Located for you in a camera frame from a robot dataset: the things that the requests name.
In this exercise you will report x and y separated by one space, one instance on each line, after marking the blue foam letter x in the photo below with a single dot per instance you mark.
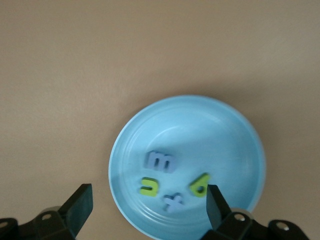
173 202

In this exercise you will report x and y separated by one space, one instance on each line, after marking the green foam letter u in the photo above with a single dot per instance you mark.
150 192

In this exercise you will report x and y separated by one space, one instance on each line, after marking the blue plate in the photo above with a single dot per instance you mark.
212 140

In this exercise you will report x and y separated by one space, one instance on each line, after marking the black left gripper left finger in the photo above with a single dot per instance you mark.
77 212

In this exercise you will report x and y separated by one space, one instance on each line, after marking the blue foam letter m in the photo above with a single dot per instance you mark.
150 160

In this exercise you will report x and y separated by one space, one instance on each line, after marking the brown table mat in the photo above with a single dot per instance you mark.
62 75

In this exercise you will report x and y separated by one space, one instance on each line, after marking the green foam letter q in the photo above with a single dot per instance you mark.
193 187

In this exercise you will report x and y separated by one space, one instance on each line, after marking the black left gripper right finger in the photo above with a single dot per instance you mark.
217 210

